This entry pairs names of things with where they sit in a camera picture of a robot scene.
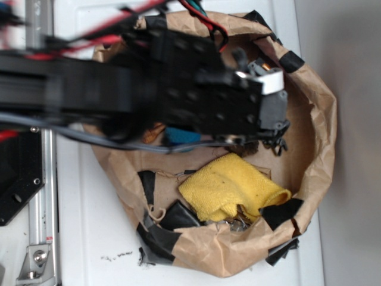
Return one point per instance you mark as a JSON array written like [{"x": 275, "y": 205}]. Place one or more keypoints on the metal corner bracket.
[{"x": 38, "y": 266}]

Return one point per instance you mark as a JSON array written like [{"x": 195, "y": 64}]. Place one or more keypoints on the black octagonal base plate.
[{"x": 21, "y": 173}]

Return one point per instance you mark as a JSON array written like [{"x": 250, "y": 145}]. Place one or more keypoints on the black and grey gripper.
[{"x": 247, "y": 103}]

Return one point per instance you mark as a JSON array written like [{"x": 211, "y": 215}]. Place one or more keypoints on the aluminium extrusion rail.
[{"x": 43, "y": 210}]

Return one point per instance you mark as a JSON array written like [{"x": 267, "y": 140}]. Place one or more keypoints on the brown rough rock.
[{"x": 245, "y": 150}]

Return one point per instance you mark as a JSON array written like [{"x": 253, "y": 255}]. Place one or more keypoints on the yellow microfibre cloth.
[{"x": 219, "y": 189}]

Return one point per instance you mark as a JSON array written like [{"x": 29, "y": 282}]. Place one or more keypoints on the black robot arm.
[{"x": 167, "y": 92}]

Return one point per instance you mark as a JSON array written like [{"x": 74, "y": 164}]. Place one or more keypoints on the brown paper bag bin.
[{"x": 147, "y": 184}]

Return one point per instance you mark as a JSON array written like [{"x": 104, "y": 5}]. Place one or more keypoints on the orange spiral seashell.
[{"x": 150, "y": 135}]

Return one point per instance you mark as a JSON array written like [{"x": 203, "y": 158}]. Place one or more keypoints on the blue dimpled ball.
[{"x": 175, "y": 136}]

